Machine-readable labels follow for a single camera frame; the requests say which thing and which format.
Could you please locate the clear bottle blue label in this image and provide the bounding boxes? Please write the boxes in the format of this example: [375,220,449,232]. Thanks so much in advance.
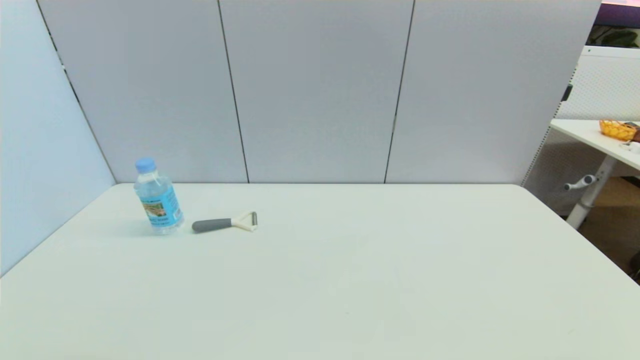
[133,157,185,236]

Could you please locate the white desk crank handle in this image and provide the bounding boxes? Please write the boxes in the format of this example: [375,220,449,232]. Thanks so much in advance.
[564,174,599,192]

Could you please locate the grey handled white peeler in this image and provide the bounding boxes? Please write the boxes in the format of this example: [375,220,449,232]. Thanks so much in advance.
[191,211,259,234]

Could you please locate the white desk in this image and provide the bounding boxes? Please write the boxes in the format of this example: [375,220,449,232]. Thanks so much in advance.
[550,118,640,229]

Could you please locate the green plant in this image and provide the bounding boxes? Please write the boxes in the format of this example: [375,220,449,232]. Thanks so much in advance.
[591,28,640,48]

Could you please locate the orange basket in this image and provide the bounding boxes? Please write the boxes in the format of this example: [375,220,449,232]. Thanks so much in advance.
[599,119,639,142]

